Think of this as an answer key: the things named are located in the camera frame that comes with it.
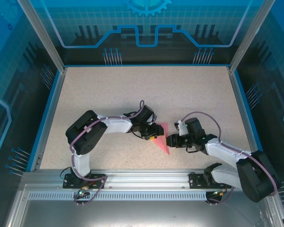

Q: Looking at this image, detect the pink cloth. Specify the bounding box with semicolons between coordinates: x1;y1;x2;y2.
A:
152;122;171;156

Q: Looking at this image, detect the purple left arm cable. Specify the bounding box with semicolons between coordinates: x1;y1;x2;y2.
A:
70;100;145;207

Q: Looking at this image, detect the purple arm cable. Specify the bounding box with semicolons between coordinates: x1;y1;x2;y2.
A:
179;112;281;206
70;100;145;207

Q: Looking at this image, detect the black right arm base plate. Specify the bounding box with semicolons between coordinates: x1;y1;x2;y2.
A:
188;172;232;189

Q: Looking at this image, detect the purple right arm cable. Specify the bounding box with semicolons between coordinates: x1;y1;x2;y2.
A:
179;112;281;206

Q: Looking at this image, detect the aluminium mounting rail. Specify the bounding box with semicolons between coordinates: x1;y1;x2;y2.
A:
21;169;274;190

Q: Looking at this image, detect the yellow cable connector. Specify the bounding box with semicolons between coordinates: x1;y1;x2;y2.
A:
78;185;89;197
213;188;228;197

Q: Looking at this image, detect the aluminium side rail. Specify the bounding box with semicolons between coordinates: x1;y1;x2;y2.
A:
226;67;264;171
30;67;67;172

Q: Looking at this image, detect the slotted aluminium cable duct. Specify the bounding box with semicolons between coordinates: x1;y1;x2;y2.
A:
28;192;228;201

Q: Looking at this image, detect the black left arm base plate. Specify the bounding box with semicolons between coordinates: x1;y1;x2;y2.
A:
63;173;107;189

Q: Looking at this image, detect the thin black cable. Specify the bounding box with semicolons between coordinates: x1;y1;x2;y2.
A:
59;167;71;183

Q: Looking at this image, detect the aluminium frame post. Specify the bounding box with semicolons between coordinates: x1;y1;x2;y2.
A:
228;0;276;71
17;0;67;71

